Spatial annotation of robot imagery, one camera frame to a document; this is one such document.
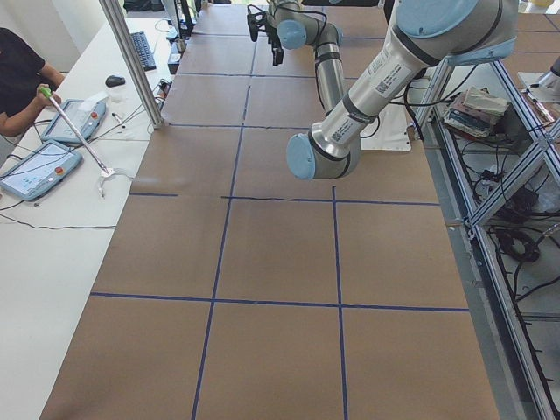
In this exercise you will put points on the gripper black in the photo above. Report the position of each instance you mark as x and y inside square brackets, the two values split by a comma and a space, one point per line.
[273, 38]

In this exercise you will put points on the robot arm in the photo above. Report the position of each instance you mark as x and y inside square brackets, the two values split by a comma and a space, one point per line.
[295, 28]
[423, 34]

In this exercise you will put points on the black keyboard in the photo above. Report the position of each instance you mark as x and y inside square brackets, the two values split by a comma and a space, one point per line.
[143, 50]

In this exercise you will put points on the black computer mouse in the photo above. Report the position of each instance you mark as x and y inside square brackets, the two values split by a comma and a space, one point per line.
[113, 81]

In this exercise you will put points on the far teach pendant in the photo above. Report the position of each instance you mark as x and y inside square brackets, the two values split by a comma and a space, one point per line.
[86, 118]

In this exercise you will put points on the teach pendant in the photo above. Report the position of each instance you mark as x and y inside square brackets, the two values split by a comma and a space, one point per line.
[38, 173]
[86, 118]

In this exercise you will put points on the stack of books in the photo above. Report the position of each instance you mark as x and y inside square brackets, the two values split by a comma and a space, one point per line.
[475, 112]

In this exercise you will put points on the person in black shirt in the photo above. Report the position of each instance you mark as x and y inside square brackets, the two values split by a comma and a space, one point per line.
[23, 73]

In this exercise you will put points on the near teach pendant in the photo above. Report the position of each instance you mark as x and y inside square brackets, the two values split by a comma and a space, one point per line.
[38, 173]

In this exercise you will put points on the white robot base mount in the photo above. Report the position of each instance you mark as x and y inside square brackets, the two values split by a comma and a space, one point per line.
[389, 132]

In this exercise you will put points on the aluminium frame post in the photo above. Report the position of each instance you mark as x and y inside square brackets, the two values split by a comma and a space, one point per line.
[113, 12]

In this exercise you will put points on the green handled reacher grabber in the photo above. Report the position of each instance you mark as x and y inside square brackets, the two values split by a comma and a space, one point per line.
[107, 173]

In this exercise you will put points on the aluminium side frame rack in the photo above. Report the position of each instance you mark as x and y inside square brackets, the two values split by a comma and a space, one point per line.
[502, 191]

